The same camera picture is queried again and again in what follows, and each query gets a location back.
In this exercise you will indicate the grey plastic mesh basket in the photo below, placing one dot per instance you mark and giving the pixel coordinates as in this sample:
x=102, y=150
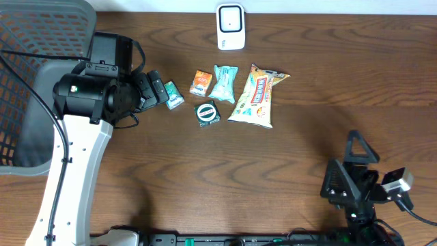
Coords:
x=41, y=41

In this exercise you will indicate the orange tissue packet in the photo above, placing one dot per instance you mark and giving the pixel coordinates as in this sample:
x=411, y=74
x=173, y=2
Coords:
x=201, y=83

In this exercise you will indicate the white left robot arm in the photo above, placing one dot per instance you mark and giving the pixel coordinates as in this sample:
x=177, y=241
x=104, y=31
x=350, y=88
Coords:
x=91, y=95

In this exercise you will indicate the white barcode scanner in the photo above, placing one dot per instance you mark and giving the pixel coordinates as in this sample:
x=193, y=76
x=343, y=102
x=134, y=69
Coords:
x=230, y=27

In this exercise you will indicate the large yellow snack bag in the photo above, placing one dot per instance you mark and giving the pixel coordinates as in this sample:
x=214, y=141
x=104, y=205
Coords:
x=254, y=104

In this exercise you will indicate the light teal snack packet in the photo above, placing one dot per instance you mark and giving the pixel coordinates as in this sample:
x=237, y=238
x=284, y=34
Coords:
x=224, y=88

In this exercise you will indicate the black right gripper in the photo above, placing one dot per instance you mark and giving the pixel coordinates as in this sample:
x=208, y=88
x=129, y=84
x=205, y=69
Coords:
x=355, y=188

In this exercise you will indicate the dark green Zam-Buk box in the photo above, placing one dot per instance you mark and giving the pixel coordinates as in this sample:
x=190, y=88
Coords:
x=207, y=113

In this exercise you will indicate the green Kleenex tissue packet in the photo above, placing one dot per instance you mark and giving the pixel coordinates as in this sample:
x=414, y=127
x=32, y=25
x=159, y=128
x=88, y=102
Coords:
x=175, y=97

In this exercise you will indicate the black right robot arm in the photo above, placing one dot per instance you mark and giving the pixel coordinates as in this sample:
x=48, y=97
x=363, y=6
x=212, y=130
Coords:
x=369, y=231

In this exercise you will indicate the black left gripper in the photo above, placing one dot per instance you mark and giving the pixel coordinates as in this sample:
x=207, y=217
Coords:
x=144, y=92

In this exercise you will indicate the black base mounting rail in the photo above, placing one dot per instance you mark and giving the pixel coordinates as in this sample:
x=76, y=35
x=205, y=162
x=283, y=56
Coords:
x=174, y=240

